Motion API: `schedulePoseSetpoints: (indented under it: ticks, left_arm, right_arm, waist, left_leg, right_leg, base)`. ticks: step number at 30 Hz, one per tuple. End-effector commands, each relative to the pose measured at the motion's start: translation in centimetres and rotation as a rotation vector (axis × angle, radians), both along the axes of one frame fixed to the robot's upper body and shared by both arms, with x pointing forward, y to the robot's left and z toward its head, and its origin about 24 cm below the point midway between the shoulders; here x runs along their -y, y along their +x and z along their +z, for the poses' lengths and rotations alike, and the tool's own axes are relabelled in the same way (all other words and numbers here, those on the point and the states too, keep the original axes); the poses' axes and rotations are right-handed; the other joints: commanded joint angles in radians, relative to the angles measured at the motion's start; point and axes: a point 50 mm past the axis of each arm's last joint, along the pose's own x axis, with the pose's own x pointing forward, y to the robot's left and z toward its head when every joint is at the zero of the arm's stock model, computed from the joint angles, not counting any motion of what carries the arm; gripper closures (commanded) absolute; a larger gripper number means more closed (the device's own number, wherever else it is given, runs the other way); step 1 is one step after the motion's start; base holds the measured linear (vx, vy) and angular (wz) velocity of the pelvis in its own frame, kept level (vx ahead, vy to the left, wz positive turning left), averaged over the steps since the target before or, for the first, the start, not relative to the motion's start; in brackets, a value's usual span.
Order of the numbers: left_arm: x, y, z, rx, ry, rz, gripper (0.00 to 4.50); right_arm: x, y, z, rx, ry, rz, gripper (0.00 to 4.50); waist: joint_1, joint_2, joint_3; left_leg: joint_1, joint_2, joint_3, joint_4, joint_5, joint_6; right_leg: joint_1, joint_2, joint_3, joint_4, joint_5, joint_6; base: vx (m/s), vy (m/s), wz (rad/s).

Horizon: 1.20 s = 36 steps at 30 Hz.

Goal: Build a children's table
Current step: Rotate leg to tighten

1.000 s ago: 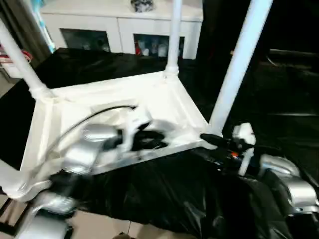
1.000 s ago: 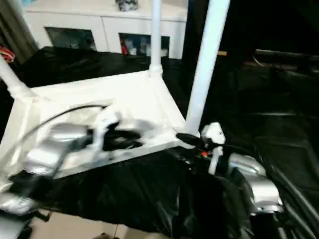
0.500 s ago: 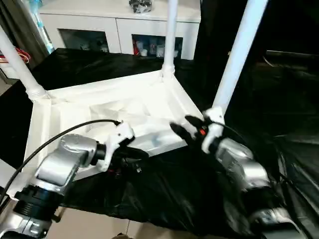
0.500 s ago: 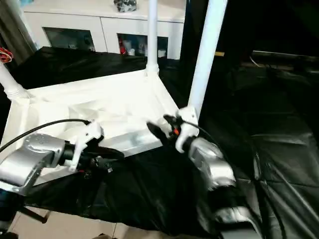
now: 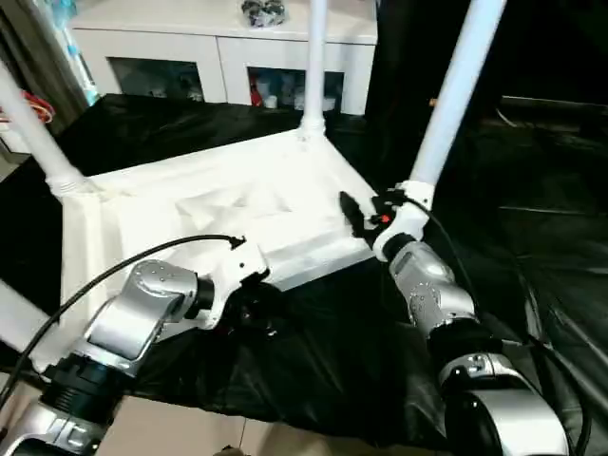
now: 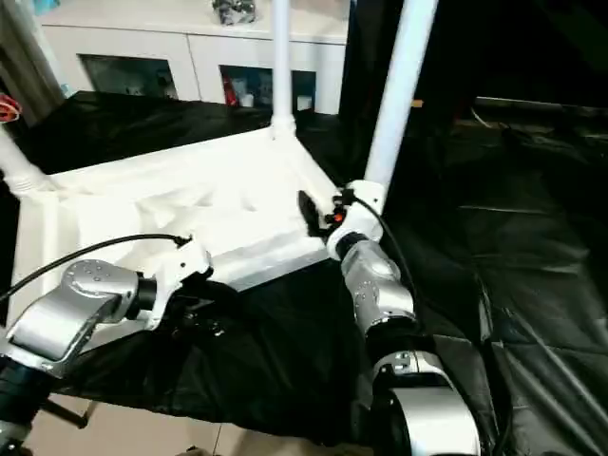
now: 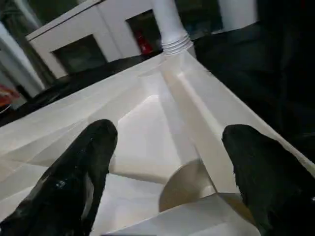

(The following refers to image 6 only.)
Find white plastic table top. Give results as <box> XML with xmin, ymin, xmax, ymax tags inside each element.
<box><xmin>5</xmin><ymin>127</ymin><xmax>358</xmax><ymax>330</ymax></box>

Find white plastic table leg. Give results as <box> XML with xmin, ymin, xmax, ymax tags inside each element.
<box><xmin>0</xmin><ymin>122</ymin><xmax>54</xmax><ymax>197</ymax></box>
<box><xmin>363</xmin><ymin>0</ymin><xmax>441</xmax><ymax>193</ymax></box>
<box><xmin>269</xmin><ymin>0</ymin><xmax>298</xmax><ymax>140</ymax></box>

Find black plastic mat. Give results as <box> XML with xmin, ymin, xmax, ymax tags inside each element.
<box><xmin>0</xmin><ymin>90</ymin><xmax>608</xmax><ymax>447</ymax></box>

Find white cabinet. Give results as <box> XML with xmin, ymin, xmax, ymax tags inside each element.
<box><xmin>38</xmin><ymin>0</ymin><xmax>349</xmax><ymax>114</ymax></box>

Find grey crumpled bundle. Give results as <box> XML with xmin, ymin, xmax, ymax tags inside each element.
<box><xmin>213</xmin><ymin>0</ymin><xmax>260</xmax><ymax>27</ymax></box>

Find black metal stand frame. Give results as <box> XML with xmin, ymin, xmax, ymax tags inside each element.
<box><xmin>38</xmin><ymin>397</ymin><xmax>98</xmax><ymax>430</ymax></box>

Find red wire hanger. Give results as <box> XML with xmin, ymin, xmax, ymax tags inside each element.
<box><xmin>0</xmin><ymin>95</ymin><xmax>21</xmax><ymax>124</ymax></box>

